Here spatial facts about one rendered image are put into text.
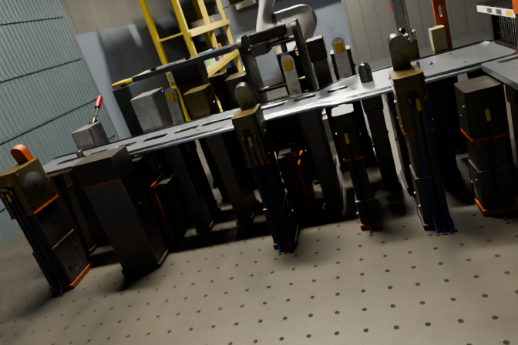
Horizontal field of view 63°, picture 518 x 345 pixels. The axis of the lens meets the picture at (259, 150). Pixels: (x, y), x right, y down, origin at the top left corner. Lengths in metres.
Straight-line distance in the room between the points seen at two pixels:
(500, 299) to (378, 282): 0.21
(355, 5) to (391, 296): 6.16
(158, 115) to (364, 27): 5.69
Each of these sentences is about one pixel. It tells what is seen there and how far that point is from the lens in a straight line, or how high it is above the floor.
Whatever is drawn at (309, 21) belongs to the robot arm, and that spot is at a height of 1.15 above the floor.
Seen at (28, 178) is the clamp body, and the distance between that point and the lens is 1.26.
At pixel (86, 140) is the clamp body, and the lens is 1.52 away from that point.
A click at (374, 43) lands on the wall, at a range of 6.88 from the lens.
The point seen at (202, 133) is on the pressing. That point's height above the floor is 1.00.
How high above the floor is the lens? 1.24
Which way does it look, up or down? 18 degrees down
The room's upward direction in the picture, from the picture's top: 18 degrees counter-clockwise
